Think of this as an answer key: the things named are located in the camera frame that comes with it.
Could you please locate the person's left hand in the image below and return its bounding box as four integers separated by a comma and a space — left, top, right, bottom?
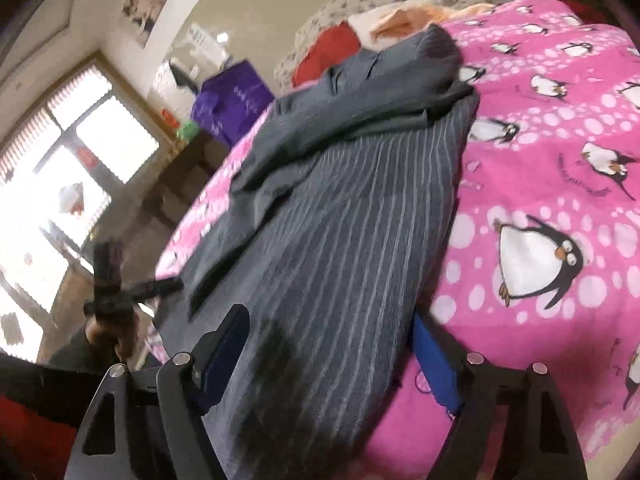
85, 310, 138, 363

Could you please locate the red pillow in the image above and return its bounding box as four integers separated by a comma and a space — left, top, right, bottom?
292, 24, 362, 88

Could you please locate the purple tote bag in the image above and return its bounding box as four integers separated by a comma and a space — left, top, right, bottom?
191, 59, 276, 148

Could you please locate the wall calendar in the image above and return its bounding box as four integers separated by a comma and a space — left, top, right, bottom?
185, 22, 226, 66

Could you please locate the white pillow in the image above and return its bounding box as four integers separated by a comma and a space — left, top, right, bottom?
347, 0, 441, 36

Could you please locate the wall poster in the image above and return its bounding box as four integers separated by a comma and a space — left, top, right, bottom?
122, 0, 171, 48

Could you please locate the dark green hanging cloth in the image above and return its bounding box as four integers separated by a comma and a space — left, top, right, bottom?
169, 60, 201, 93

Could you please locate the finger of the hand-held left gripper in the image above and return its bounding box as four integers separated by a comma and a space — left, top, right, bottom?
131, 280, 185, 305

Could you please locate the peach fringed scarf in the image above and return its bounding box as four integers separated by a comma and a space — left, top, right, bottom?
370, 2, 496, 51

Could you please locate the window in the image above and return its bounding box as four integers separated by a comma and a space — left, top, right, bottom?
0, 52, 161, 361

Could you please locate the grey pinstriped coat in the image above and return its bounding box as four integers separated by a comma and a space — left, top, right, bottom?
155, 24, 481, 480

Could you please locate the pink penguin printed blanket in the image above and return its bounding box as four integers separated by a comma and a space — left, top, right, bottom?
155, 0, 640, 480

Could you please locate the person's red clothing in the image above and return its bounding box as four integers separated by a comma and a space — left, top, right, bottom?
0, 395, 81, 480

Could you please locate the person's left forearm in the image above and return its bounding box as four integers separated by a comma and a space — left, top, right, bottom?
0, 330, 126, 431

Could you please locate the wooden side desk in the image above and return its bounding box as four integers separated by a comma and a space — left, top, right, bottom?
142, 130, 236, 241

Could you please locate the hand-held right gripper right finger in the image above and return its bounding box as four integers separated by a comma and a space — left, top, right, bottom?
412, 310, 588, 480

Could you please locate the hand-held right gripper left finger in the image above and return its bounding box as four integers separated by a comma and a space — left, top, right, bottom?
64, 304, 250, 480

